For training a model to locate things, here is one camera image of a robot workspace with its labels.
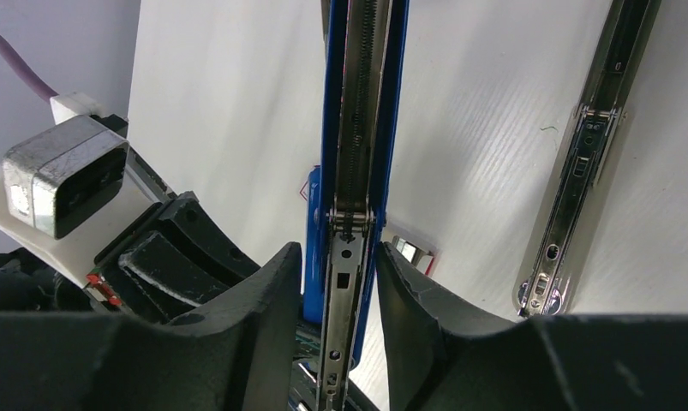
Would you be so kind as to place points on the red white staple box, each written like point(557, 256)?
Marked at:
point(310, 191)

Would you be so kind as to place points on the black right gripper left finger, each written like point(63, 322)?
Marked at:
point(233, 353)

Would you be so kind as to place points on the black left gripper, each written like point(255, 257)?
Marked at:
point(171, 259)

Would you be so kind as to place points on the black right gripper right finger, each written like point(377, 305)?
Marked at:
point(444, 353)

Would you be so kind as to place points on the blue stapler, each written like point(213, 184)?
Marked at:
point(348, 189)

